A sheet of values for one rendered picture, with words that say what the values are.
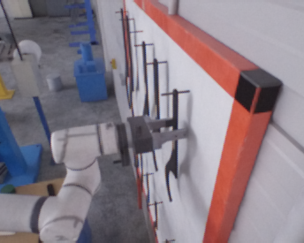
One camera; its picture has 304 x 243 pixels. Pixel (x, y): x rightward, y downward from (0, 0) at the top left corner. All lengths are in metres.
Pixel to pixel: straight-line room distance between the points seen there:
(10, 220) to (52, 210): 0.10
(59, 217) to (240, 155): 0.42
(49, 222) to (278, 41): 0.57
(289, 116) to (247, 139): 0.08
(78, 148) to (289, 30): 0.50
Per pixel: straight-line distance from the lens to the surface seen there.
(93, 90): 4.98
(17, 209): 0.68
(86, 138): 0.62
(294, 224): 0.39
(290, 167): 0.43
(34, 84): 3.05
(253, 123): 0.42
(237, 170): 0.48
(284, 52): 0.40
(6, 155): 3.49
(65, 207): 0.63
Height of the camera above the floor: 2.56
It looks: 36 degrees down
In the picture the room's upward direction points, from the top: 1 degrees counter-clockwise
